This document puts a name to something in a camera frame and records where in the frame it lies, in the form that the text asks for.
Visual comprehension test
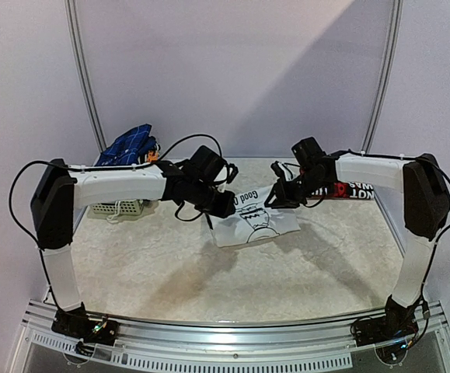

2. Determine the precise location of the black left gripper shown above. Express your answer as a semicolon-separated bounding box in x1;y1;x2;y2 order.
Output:
190;180;236;218

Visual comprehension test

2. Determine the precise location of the white garment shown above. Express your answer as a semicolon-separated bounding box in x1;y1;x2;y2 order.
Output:
207;186;300;247

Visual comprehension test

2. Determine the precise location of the red black plaid shirt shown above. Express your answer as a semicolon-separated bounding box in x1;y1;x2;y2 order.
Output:
309;182;375;200

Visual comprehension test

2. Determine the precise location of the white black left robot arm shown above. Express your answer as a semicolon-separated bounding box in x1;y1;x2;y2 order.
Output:
31;159;238;337

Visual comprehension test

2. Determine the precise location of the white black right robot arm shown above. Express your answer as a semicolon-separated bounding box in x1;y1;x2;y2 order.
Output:
266;151;450;308

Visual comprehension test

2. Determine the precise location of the white laundry basket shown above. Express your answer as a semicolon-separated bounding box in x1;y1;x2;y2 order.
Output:
89;200;144;218

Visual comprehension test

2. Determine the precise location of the orange black printed garment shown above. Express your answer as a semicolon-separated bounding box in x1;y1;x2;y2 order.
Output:
144;145;160;162

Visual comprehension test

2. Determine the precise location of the blue patterned garment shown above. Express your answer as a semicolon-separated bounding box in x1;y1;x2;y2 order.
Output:
95;124;158;167

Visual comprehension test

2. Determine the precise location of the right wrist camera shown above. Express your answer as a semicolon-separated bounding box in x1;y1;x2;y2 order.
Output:
270;137;326;181

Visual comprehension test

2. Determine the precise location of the aluminium front rail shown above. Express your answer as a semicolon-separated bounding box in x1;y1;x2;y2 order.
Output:
9;301;450;372

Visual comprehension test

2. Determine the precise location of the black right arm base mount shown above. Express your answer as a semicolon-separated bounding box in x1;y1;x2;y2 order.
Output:
350;295;431;366

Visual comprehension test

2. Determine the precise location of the aluminium left corner post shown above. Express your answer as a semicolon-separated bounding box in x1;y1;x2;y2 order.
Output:
65;0;106;152

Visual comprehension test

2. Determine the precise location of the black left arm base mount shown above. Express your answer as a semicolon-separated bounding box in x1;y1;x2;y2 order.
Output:
51;303;120;357

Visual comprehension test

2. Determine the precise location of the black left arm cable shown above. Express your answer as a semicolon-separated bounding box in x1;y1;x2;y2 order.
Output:
9;134;224;304

